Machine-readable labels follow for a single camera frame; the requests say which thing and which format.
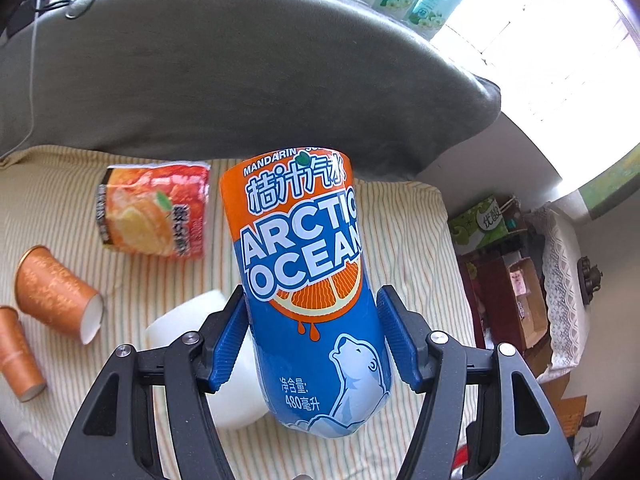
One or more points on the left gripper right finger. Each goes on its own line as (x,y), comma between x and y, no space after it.
(491,395)

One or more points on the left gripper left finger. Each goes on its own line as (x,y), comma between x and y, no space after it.
(113,435)

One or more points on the blue orange Arctic Ocean cup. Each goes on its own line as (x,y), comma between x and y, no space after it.
(320,351)

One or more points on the orange paper cup near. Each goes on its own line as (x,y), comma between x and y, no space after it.
(18,363)

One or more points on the orange paper cup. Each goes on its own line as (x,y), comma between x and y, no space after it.
(47,291)
(18,363)

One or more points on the white plastic cup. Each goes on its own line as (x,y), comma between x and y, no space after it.
(239,402)

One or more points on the orange paper cup far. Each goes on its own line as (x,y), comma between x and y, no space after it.
(47,291)

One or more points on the red orange fruit label cup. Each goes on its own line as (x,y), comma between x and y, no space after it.
(154,209)

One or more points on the white lace cloth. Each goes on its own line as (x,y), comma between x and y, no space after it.
(567,315)

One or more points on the brown cardboard box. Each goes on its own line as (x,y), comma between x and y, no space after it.
(507,303)

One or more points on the green paper shopping bag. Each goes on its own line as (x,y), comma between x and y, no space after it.
(482,224)

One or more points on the grey sofa back cushion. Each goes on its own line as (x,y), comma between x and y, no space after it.
(199,79)

